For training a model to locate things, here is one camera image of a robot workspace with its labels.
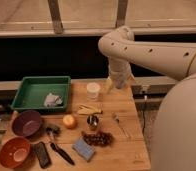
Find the metal fork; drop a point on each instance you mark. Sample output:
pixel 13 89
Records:
pixel 116 119

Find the small metal cup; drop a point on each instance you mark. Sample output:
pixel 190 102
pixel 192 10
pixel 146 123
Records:
pixel 92 122

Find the black knife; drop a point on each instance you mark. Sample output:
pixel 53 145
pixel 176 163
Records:
pixel 62 153

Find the purple bowl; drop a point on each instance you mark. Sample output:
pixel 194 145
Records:
pixel 27 123

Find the black remote control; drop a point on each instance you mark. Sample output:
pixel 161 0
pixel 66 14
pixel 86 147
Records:
pixel 42 155

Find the bunch of dark grapes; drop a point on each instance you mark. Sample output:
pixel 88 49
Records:
pixel 98 139

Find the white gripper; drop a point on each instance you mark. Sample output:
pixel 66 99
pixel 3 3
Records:
pixel 120 74

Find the white plastic cup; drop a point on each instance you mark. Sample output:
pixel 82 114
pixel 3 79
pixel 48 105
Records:
pixel 93 90

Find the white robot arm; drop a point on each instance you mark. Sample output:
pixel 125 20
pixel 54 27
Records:
pixel 174 133

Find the blue sponge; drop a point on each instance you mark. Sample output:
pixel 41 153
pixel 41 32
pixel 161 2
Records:
pixel 83 149

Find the orange bowl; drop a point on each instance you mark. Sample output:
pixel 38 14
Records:
pixel 14 152

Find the red yellow apple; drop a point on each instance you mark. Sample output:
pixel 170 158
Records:
pixel 69 121

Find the green plastic tray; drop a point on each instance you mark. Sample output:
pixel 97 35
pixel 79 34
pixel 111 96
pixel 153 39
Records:
pixel 33 92

